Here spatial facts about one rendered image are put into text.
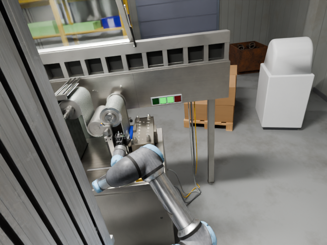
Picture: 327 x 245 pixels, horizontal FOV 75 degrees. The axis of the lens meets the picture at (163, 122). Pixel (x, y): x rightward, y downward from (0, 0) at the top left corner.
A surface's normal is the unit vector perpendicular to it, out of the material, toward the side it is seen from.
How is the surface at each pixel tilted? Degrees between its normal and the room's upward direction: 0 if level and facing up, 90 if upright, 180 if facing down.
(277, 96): 90
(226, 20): 90
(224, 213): 0
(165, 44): 90
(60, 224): 90
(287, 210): 0
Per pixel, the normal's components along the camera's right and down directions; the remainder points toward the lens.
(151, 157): 0.37, -0.42
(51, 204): 0.99, -0.04
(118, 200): 0.04, 0.50
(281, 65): -0.22, 0.35
